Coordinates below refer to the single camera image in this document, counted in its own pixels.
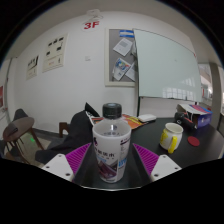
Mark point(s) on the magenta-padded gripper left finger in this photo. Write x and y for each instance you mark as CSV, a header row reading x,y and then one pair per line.
x,y
77,156

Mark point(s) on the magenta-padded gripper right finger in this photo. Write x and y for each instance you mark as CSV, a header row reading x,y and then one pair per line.
x,y
146,156

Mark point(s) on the clear bottle with black cap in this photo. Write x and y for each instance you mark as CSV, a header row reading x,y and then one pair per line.
x,y
111,150

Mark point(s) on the black jacket on chair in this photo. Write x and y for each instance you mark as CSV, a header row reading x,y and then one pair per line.
x,y
78,133

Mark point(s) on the white oblong case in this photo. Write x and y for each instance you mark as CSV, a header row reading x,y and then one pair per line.
x,y
147,118

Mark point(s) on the flat round red coaster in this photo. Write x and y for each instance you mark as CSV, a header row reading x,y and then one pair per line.
x,y
193,141

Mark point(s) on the round brown side table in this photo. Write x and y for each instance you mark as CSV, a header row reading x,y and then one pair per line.
x,y
18,128

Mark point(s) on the blue and white cardboard box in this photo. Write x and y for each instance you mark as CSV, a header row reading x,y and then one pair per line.
x,y
200,115

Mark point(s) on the dark grey chair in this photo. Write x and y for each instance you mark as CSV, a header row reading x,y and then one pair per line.
x,y
20,114

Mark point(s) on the large whiteboard on stand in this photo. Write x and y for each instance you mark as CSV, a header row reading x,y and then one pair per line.
x,y
166,63

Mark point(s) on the grey pin board with papers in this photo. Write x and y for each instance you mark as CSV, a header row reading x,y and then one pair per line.
x,y
120,53

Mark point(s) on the small white wall poster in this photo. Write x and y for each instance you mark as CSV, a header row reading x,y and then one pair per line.
x,y
32,67

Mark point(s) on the large white wall poster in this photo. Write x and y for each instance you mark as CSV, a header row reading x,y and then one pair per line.
x,y
55,52

